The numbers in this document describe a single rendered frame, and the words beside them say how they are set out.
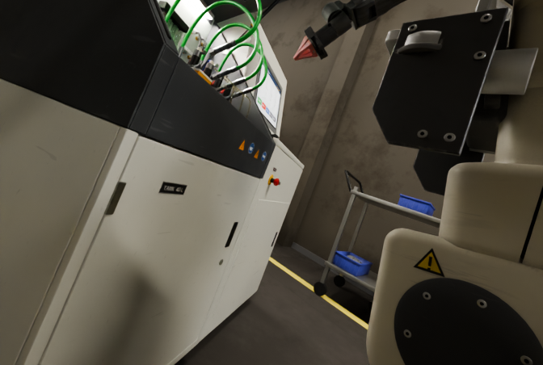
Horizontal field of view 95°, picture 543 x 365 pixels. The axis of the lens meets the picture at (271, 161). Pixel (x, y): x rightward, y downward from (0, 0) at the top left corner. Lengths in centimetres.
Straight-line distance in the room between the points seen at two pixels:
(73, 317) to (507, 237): 63
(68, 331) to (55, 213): 21
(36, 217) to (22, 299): 13
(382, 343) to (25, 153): 65
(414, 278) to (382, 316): 5
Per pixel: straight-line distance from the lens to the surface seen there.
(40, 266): 59
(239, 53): 135
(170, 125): 54
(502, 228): 30
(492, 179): 31
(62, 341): 65
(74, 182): 54
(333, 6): 99
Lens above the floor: 80
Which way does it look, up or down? 4 degrees up
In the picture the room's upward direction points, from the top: 21 degrees clockwise
